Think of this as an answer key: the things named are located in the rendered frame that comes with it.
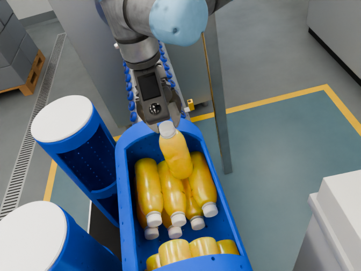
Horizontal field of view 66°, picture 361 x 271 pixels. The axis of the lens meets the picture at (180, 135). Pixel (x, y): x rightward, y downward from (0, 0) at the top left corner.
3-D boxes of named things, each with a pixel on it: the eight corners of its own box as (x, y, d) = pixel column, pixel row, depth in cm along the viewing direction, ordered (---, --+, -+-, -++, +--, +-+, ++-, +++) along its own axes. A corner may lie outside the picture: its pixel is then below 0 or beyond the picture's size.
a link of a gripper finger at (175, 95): (185, 106, 65) (171, 79, 59) (186, 111, 64) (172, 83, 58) (167, 114, 66) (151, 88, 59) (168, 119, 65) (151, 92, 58)
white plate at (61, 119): (17, 134, 118) (19, 135, 119) (64, 147, 107) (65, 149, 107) (58, 91, 133) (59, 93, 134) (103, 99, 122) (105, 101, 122)
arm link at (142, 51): (157, 36, 48) (112, 50, 48) (163, 58, 52) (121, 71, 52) (151, 18, 53) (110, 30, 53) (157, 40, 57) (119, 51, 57)
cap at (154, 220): (150, 223, 75) (151, 229, 73) (143, 218, 72) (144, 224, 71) (163, 218, 74) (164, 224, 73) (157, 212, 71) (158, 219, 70)
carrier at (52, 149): (101, 221, 183) (137, 235, 172) (17, 136, 119) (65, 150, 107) (123, 185, 199) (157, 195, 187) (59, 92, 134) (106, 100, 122)
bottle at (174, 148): (199, 169, 81) (187, 128, 67) (181, 185, 79) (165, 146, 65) (183, 156, 85) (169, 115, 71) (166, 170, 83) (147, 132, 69)
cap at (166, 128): (178, 129, 68) (177, 125, 66) (166, 139, 67) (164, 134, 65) (168, 122, 70) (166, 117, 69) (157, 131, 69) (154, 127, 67)
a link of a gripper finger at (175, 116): (182, 109, 72) (168, 84, 65) (188, 126, 68) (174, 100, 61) (172, 114, 72) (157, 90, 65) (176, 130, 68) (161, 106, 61)
